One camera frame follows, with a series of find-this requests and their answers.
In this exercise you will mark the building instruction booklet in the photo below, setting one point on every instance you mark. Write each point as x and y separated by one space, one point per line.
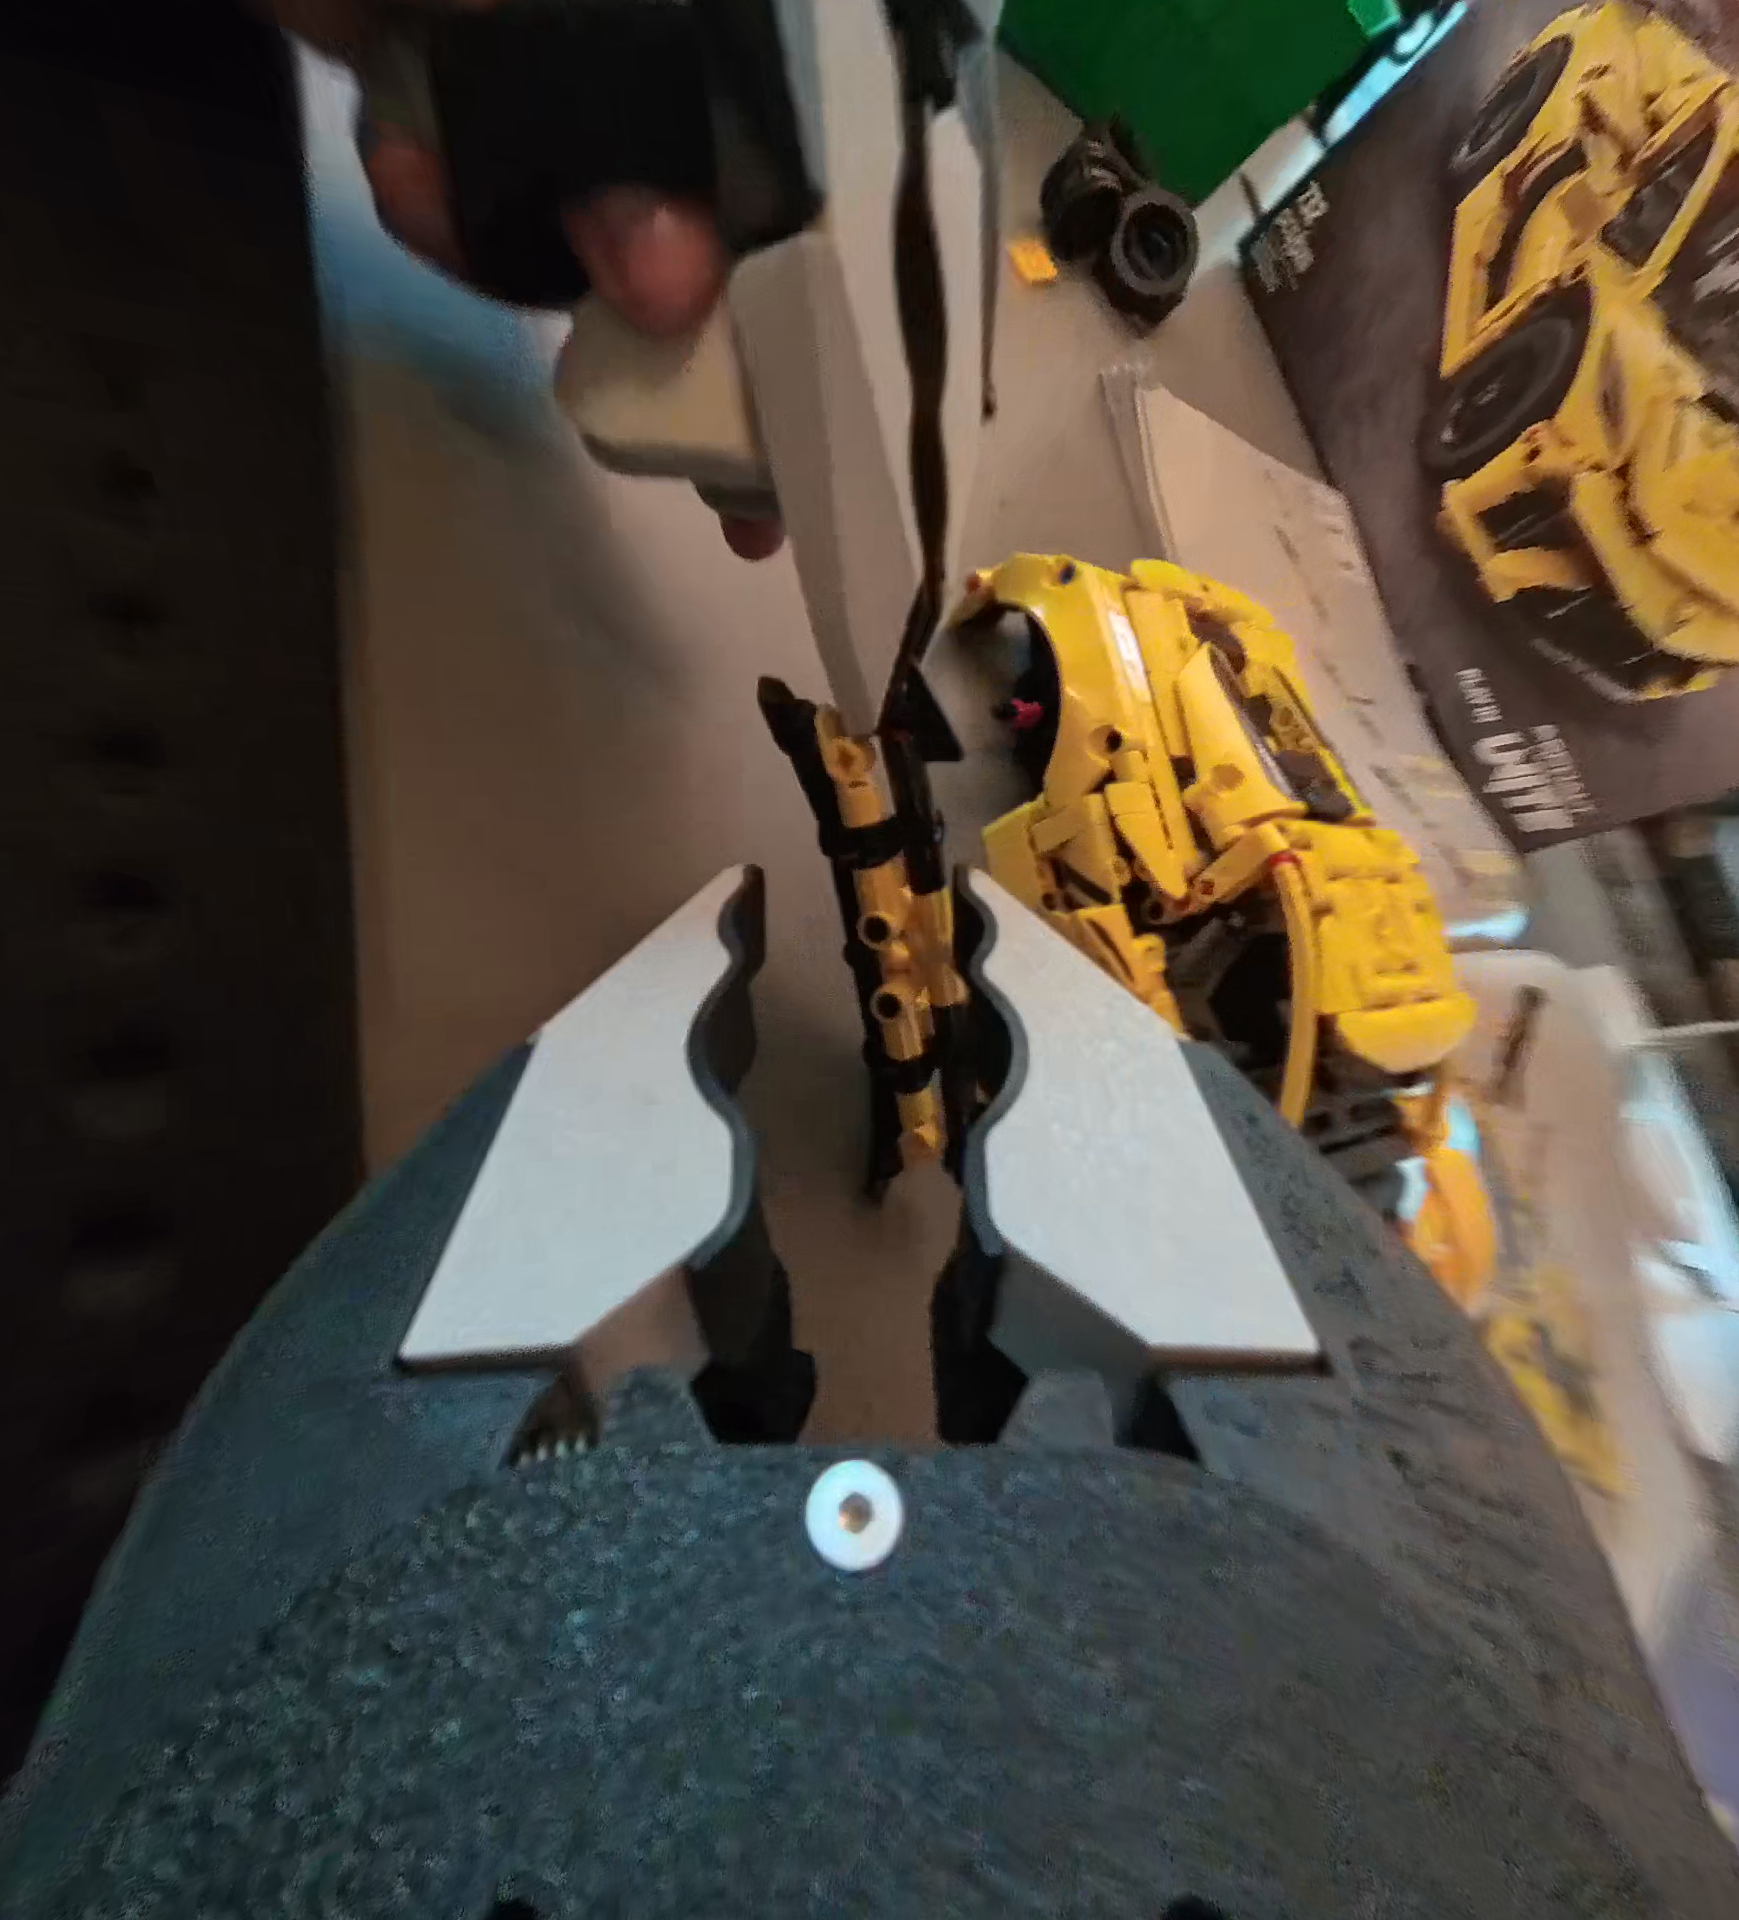
1259 510

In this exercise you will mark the small yellow brick piece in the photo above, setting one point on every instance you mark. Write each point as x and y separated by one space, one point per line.
1035 263

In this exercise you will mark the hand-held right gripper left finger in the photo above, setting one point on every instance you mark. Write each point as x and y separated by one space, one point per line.
600 1186

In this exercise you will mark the grey desk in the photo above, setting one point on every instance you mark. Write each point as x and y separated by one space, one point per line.
540 751

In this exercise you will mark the person's left hand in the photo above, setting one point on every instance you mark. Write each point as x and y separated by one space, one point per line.
652 263

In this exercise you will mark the toy car set box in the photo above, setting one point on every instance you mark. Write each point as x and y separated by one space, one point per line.
1633 375

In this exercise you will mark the dark dotted cloth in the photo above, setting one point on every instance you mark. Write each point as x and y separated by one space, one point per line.
104 751

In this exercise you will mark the green plastic bin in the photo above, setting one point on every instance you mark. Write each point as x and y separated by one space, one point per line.
1185 74

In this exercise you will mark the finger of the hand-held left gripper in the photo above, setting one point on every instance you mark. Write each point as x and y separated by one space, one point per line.
987 180
823 449

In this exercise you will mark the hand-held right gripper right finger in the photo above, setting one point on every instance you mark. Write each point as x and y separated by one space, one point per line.
1138 1202

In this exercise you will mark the yellow toy brick car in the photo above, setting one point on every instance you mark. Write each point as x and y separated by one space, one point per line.
1259 840

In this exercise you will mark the yellow black brick side assembly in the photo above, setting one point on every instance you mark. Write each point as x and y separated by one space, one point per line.
900 960

